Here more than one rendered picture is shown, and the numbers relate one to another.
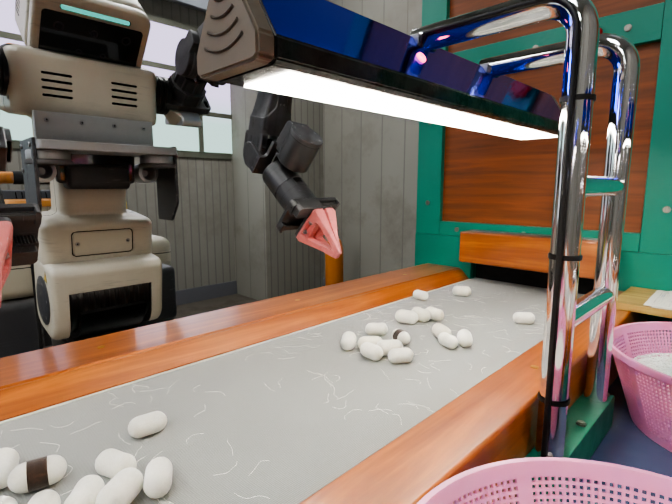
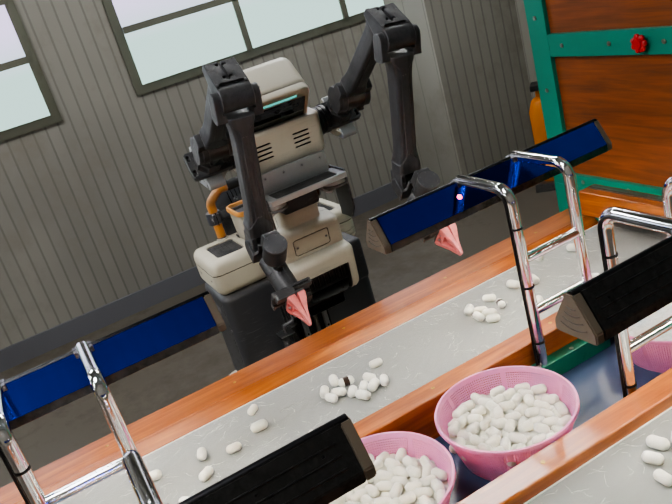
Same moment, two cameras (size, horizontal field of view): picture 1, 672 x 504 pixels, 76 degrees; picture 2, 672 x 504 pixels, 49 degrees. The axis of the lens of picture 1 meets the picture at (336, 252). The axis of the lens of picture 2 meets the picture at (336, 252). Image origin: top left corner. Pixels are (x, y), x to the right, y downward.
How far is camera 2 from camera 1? 125 cm
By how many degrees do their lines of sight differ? 26
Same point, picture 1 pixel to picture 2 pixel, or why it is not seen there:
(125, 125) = (308, 161)
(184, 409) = (388, 355)
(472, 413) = (500, 350)
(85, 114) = (282, 162)
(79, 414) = (347, 360)
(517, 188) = (620, 151)
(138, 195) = not seen: hidden behind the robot
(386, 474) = (455, 374)
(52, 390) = (333, 351)
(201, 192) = not seen: hidden behind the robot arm
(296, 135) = (421, 184)
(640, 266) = not seen: outside the picture
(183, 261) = (354, 161)
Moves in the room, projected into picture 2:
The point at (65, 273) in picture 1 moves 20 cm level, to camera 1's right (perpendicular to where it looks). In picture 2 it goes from (297, 270) to (359, 263)
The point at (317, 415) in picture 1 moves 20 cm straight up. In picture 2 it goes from (443, 354) to (423, 275)
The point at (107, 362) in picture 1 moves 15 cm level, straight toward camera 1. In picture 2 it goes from (350, 336) to (364, 364)
